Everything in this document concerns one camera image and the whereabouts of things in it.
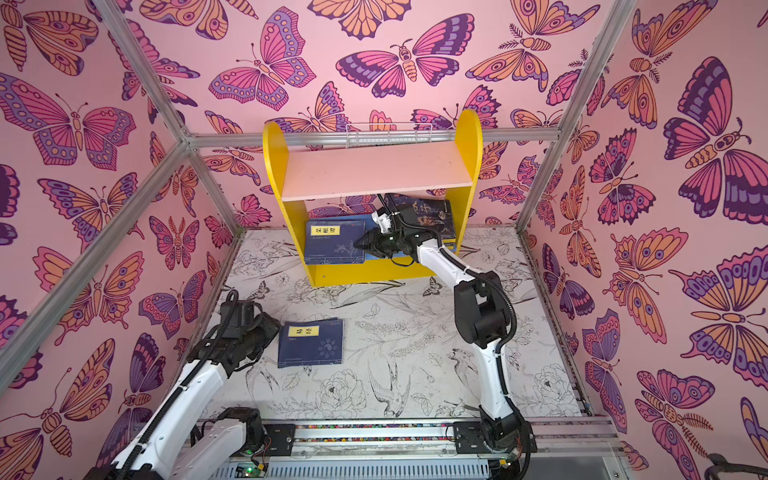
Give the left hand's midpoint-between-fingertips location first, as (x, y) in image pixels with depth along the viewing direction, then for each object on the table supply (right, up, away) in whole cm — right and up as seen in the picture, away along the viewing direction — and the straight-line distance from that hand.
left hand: (277, 322), depth 83 cm
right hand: (+22, +23, +7) cm, 32 cm away
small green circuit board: (-2, -34, -11) cm, 35 cm away
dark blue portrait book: (+45, +32, +11) cm, 56 cm away
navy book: (+14, +23, +9) cm, 28 cm away
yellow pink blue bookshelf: (+20, +36, +36) cm, 55 cm away
